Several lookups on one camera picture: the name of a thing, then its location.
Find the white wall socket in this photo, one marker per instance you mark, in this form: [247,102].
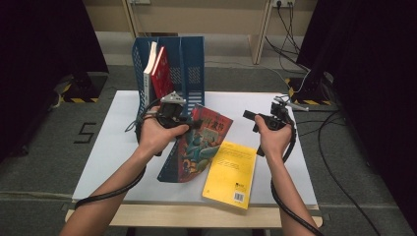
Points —
[140,1]
[283,2]

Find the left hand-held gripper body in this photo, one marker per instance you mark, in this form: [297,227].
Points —
[170,113]

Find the red hardcover book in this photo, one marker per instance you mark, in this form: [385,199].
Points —
[162,78]

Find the white paperback book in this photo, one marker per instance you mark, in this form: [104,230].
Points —
[148,78]

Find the dark blue illustrated paperback book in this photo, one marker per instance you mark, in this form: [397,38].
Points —
[193,154]

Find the person's right hand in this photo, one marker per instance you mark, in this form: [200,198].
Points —
[275,142]

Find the black curtain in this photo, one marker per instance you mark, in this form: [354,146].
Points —
[39,65]
[377,98]

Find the person's left hand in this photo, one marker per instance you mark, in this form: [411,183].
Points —
[154,137]

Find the hazard-striped stand base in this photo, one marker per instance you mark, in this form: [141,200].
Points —
[309,91]
[88,87]

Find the beige wooden desk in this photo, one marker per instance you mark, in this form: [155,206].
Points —
[196,16]

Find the yellow paperback book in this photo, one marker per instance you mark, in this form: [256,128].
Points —
[229,173]

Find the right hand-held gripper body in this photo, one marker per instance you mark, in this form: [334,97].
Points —
[277,119]

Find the light wooden table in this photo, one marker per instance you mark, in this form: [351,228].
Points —
[164,218]

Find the blue plastic file rack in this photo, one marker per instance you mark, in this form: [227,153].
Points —
[193,65]

